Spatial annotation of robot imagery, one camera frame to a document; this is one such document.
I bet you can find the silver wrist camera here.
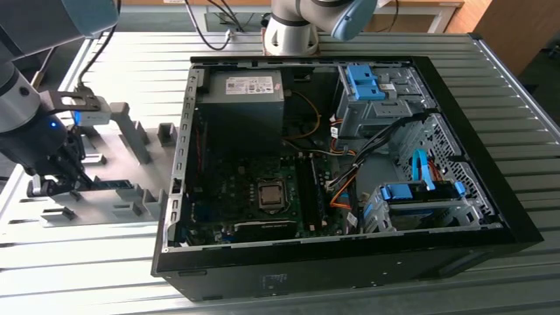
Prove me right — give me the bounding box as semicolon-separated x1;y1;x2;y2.
42;91;114;127

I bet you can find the red and black twisted wire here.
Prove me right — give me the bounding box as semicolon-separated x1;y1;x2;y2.
195;126;209;172

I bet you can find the blue drive bay bracket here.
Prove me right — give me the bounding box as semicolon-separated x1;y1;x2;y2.
346;64;389;101

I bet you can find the grey power supply unit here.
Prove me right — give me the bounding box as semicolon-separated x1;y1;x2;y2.
195;69;289;157

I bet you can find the black camera cable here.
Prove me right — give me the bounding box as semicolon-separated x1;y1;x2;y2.
78;24;121;95

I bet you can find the yellow wire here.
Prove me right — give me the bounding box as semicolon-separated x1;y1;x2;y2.
282;91;323;140

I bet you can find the green motherboard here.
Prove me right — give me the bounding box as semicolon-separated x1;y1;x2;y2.
186;154;351;245

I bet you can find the red power wire bundle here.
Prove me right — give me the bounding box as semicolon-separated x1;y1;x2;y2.
330;114;349;156

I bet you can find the silver CPU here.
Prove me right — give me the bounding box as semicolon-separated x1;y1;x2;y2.
262;186;285;206

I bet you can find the white framed wooden desk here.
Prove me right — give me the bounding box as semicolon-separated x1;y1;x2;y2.
121;0;466;33

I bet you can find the grey parts rack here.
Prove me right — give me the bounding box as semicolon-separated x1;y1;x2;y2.
38;102;181;228

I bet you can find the metal socket cover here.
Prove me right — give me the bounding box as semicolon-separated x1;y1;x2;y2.
257;178;290;211

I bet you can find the hard disk in blue carrier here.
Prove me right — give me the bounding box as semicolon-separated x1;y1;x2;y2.
379;181;466;201

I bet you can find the black PC case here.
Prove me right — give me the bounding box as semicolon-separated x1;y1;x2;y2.
151;54;545;303

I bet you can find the metal drive cage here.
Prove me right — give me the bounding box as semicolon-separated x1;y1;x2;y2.
337;64;439;138

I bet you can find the blue RAM stick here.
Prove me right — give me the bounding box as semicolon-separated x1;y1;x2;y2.
89;179;134;191

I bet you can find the black graphics card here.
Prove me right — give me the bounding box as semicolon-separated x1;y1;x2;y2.
234;220;299;243

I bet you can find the black cable bundle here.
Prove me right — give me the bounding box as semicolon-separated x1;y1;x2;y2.
350;113;429;171

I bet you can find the wooden cabinet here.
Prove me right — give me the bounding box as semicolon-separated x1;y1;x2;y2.
446;0;560;76

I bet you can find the blue SATA cable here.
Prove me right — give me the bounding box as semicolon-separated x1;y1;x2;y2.
411;149;437;191

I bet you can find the orange wire bundle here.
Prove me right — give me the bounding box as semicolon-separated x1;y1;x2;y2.
330;183;358;210

